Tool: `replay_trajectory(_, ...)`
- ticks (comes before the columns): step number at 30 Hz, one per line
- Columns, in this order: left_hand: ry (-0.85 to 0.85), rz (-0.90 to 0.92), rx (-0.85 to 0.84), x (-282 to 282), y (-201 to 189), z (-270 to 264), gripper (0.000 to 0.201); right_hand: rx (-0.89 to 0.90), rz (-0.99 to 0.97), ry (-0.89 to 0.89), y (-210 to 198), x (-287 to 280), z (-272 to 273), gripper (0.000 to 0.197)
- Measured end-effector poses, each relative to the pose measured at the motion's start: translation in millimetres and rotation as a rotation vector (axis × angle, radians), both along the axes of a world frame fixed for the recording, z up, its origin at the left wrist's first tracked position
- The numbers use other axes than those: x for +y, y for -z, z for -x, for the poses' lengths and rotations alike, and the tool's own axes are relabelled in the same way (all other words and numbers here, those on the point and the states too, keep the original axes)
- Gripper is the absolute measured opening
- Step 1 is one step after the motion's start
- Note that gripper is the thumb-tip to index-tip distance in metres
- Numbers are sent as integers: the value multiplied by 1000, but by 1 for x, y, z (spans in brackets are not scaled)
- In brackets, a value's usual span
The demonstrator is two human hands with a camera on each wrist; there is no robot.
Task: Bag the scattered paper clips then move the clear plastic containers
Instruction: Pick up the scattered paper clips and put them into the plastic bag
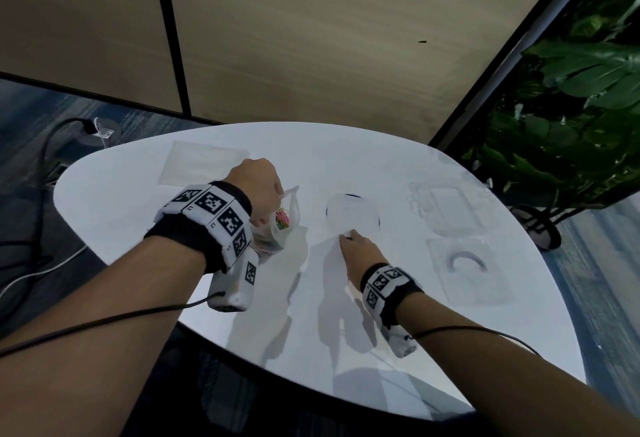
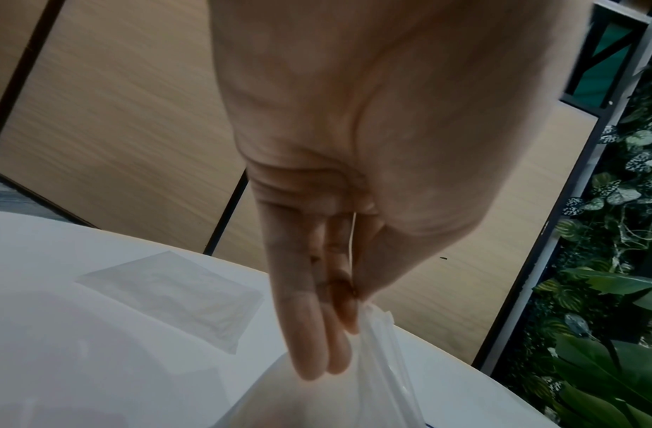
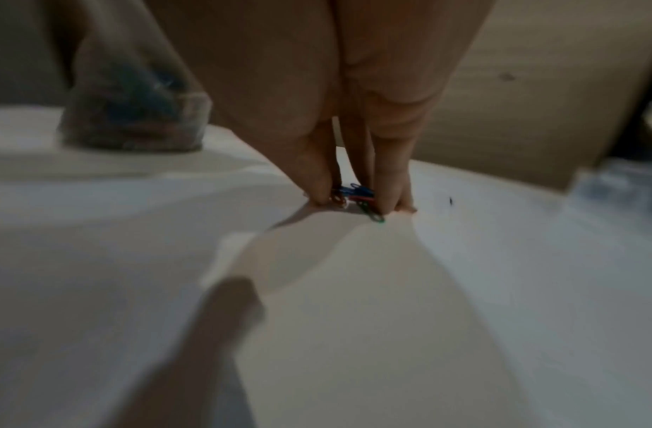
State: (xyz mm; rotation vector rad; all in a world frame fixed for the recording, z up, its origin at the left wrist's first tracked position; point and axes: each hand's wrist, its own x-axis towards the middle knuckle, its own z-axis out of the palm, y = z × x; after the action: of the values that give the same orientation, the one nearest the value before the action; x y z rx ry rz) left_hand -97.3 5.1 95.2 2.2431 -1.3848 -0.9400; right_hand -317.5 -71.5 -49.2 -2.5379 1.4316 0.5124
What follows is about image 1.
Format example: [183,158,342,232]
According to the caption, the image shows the person's right hand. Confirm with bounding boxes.
[339,229,390,292]

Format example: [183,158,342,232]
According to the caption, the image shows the person's left hand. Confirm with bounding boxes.
[222,157,286,228]

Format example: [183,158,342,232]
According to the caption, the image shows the clear plastic wrapper blue edge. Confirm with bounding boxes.
[325,193,383,240]

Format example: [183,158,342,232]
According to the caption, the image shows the clear plastic bag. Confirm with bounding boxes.
[249,185,302,264]
[159,140,251,188]

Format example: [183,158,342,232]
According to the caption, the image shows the person's left forearm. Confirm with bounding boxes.
[0,236,207,437]

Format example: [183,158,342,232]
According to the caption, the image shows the person's right forearm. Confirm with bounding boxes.
[397,291,640,437]

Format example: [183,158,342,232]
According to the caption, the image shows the right marker wristband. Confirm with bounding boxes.
[359,262,425,328]

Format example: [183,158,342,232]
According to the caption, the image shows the marker wristband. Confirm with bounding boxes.
[143,180,253,275]
[359,262,425,328]

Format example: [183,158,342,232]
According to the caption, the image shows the left marker wristband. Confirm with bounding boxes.
[143,180,253,275]

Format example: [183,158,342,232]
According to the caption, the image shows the clear plastic box lid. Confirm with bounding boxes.
[407,179,501,238]

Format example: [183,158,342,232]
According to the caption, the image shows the clear plastic box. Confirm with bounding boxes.
[425,236,516,308]

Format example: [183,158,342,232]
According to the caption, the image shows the floor power socket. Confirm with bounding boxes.
[79,116,123,146]

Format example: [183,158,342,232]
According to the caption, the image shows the black plant stand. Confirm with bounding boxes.
[509,204,640,251]

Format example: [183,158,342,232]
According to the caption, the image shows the metal floor outlet box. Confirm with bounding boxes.
[45,161,71,185]

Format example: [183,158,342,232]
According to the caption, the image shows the green leafy plant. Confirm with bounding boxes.
[459,0,640,208]

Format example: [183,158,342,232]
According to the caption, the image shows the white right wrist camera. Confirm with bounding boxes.
[382,324,419,358]

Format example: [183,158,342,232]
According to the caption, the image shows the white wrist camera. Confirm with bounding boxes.
[382,324,419,358]
[207,246,260,312]

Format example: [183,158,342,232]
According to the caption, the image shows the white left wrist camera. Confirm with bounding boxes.
[207,246,260,312]

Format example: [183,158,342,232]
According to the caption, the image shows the black right camera cable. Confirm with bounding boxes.
[407,325,541,356]

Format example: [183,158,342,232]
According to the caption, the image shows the black camera cable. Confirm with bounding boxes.
[407,325,541,356]
[0,291,227,358]

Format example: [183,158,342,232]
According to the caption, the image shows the black left camera cable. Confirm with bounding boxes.
[0,291,227,358]

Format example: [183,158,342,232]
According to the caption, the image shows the black floor cable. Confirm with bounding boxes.
[0,118,99,302]

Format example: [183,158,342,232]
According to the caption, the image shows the white floor cable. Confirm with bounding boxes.
[0,245,89,300]

